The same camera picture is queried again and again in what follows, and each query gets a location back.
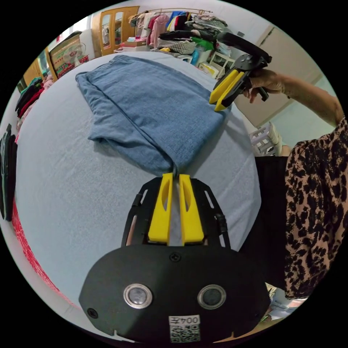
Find pile of black clothes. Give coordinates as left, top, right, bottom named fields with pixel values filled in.
left=0, top=124, right=18, bottom=222

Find bed with light blue sheet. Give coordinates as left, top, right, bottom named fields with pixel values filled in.
left=11, top=51, right=263, bottom=313

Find white standing fan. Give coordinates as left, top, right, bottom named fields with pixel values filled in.
left=63, top=42, right=86, bottom=67

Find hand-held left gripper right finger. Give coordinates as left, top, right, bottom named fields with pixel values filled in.
left=179, top=174, right=204, bottom=246

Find clothes rack with garments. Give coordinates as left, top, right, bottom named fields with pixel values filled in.
left=128, top=8, right=229, bottom=58

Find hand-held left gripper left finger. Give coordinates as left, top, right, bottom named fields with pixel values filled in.
left=148, top=173, right=174, bottom=244

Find pile of colourful clothes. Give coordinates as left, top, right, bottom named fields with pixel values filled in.
left=15, top=75, right=55, bottom=130

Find blue jeans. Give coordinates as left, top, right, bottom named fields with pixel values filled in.
left=75, top=54, right=232, bottom=178

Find person's right hand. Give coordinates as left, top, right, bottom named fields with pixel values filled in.
left=243, top=69, right=286, bottom=104

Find white shelf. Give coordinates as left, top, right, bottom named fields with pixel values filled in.
left=208, top=50, right=236, bottom=80

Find person's right forearm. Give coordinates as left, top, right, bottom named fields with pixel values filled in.
left=283, top=74, right=346, bottom=128

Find person's body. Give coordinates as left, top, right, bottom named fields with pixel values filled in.
left=239, top=117, right=348, bottom=321

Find wooden cupboard with glass doors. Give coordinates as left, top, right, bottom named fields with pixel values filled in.
left=91, top=6, right=141, bottom=59

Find white laundry basket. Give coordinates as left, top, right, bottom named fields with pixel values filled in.
left=249, top=121, right=283, bottom=157

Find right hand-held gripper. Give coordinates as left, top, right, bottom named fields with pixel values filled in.
left=208, top=52, right=273, bottom=111

